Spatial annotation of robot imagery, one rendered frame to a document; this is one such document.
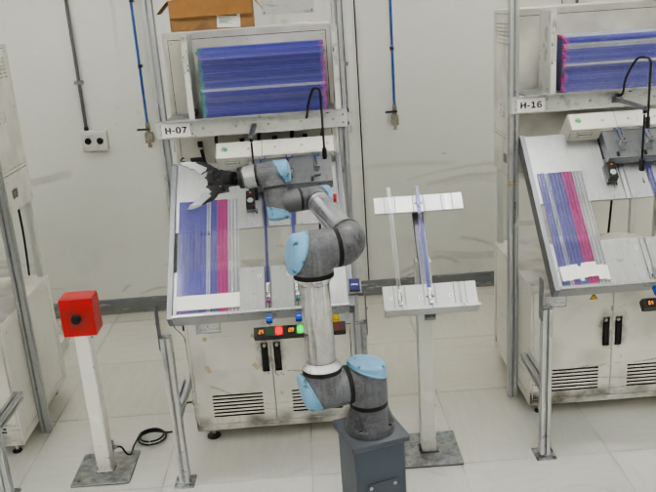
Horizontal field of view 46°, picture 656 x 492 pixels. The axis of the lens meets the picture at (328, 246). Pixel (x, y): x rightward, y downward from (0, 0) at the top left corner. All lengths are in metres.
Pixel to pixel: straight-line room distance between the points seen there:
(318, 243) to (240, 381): 1.36
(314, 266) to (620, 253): 1.43
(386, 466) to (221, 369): 1.15
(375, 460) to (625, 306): 1.51
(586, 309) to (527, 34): 1.18
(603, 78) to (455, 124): 1.59
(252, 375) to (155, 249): 1.79
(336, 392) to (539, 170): 1.44
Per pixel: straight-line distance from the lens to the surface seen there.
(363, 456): 2.40
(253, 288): 2.98
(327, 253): 2.15
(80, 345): 3.24
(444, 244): 4.97
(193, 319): 2.96
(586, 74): 3.37
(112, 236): 5.00
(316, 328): 2.23
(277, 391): 3.41
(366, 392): 2.33
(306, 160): 3.20
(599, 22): 3.58
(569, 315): 3.46
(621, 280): 3.14
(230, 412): 3.47
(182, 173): 3.31
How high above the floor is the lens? 1.80
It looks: 17 degrees down
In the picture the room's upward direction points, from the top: 4 degrees counter-clockwise
